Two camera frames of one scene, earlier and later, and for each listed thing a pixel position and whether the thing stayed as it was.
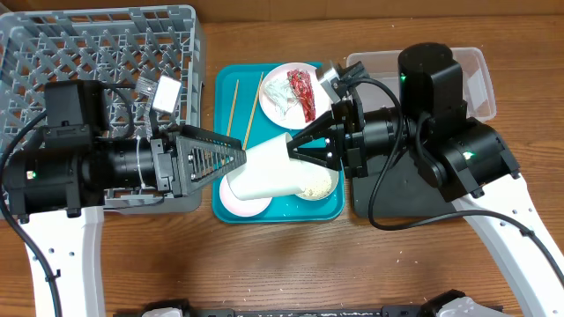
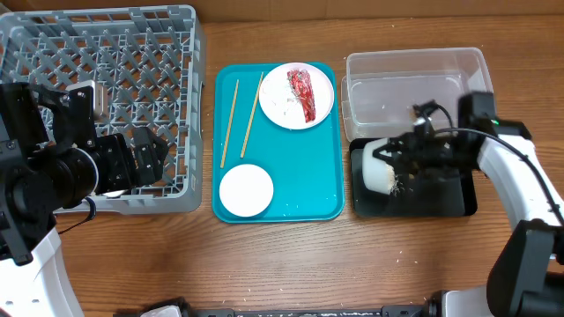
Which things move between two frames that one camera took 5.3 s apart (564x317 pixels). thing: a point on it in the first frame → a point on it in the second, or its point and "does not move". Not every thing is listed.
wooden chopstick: [235, 92] does not move
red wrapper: [301, 84] does not move
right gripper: [348, 137] → [404, 155]
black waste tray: [394, 189] does not move
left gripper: [176, 173] → [124, 175]
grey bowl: [318, 181] → [374, 168]
